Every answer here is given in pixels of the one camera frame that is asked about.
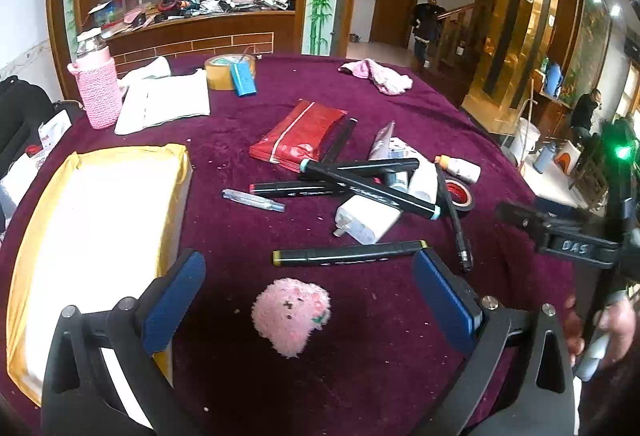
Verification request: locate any black marker with yellow caps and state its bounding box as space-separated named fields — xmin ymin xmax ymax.
xmin=272 ymin=240 xmax=429 ymax=267

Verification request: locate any black marker with teal caps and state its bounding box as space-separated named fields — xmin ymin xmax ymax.
xmin=299 ymin=159 xmax=442 ymax=220

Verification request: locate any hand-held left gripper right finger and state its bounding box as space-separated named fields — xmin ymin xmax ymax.
xmin=411 ymin=249 xmax=578 ymax=436

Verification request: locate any small white bottle orange cap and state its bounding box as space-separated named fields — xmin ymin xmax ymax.
xmin=434 ymin=155 xmax=482 ymax=183

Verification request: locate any white plastic bottle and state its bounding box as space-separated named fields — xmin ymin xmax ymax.
xmin=407 ymin=161 xmax=439 ymax=204

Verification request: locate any grey squeeze tube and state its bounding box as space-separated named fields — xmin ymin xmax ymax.
xmin=368 ymin=120 xmax=397 ymax=162

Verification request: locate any white bag with red print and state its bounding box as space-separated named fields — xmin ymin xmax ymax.
xmin=37 ymin=109 xmax=73 ymax=152

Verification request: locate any white printed tube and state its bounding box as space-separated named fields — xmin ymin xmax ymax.
xmin=387 ymin=136 xmax=418 ymax=162

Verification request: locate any wooden stair railing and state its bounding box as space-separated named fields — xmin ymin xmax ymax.
xmin=435 ymin=1 xmax=476 ymax=72

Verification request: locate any person's right hand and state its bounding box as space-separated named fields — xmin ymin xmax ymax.
xmin=564 ymin=293 xmax=640 ymax=369

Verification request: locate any black marker with red cap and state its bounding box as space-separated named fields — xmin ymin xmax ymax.
xmin=249 ymin=181 xmax=351 ymax=198

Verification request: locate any white charger block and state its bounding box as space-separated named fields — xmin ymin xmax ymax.
xmin=334 ymin=193 xmax=404 ymax=245

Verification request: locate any pink plush toy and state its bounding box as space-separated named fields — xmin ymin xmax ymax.
xmin=251 ymin=279 xmax=332 ymax=359

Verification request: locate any white folded cloth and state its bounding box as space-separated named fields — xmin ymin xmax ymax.
xmin=114 ymin=56 xmax=211 ymax=135

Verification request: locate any plain black marker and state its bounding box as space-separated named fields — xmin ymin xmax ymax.
xmin=299 ymin=157 xmax=421 ymax=181

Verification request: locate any blue container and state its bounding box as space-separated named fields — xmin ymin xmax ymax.
xmin=542 ymin=61 xmax=563 ymax=97

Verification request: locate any red pouch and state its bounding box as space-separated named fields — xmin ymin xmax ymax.
xmin=249 ymin=100 xmax=348 ymax=163

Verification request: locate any pink crumpled cloth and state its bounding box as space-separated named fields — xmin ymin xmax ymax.
xmin=338 ymin=58 xmax=414 ymax=96

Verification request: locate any thin black pen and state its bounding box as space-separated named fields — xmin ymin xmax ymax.
xmin=434 ymin=163 xmax=474 ymax=273

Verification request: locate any assorted clutter pile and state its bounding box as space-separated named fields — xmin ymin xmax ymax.
xmin=85 ymin=0 xmax=296 ymax=30

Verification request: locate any red and black tape roll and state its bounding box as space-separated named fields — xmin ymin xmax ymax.
xmin=442 ymin=179 xmax=475 ymax=208

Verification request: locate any person's right forearm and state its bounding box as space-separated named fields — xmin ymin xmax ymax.
xmin=577 ymin=356 xmax=640 ymax=436

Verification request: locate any clear plastic tube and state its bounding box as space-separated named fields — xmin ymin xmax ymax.
xmin=221 ymin=189 xmax=287 ymax=213

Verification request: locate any silver foil bag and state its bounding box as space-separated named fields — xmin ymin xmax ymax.
xmin=0 ymin=146 xmax=47 ymax=222

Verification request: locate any black marker with white cap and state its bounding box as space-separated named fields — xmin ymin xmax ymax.
xmin=320 ymin=117 xmax=359 ymax=164

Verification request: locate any white tray with yellow edges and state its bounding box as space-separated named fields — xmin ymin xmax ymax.
xmin=5 ymin=143 xmax=193 ymax=417

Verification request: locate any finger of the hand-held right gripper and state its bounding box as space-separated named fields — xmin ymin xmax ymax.
xmin=496 ymin=199 xmax=566 ymax=237

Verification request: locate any black bag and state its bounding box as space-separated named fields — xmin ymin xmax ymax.
xmin=0 ymin=75 xmax=56 ymax=167

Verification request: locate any wooden counter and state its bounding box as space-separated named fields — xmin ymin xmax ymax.
xmin=82 ymin=9 xmax=296 ymax=67

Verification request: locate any bottle in pink knitted sleeve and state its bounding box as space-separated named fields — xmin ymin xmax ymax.
xmin=67 ymin=29 xmax=123 ymax=130

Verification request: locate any blue canister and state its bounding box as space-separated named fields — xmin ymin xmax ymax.
xmin=534 ymin=142 xmax=558 ymax=174

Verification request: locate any tan packing tape roll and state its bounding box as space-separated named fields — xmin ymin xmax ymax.
xmin=204 ymin=54 xmax=257 ymax=91

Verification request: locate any white bucket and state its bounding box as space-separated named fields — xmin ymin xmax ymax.
xmin=510 ymin=117 xmax=542 ymax=162

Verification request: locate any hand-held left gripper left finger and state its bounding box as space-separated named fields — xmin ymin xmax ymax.
xmin=42 ymin=249 xmax=207 ymax=436

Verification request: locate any blue battery pack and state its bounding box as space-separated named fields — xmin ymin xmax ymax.
xmin=230 ymin=61 xmax=258 ymax=96

